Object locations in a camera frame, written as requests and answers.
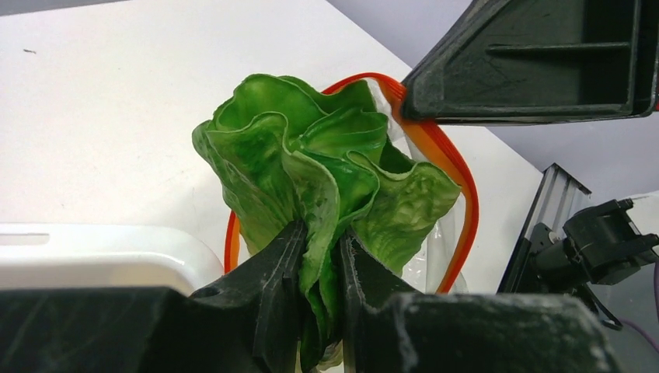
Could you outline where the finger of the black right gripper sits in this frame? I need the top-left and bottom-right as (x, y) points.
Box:
(400, 0), (658, 125)

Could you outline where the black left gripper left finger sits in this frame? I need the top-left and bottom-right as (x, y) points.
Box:
(1, 221), (307, 372)

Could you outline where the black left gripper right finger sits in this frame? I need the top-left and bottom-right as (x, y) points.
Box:
(340, 232), (622, 372)

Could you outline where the clear orange-zip bag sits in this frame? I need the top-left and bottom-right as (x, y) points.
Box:
(228, 73), (479, 294)

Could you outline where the green lettuce head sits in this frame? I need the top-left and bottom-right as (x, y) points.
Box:
(192, 74), (462, 371)

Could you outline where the white plastic food bin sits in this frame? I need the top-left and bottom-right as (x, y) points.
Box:
(1, 223), (224, 295)

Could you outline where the aluminium frame rail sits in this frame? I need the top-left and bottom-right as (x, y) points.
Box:
(497, 163), (591, 294)

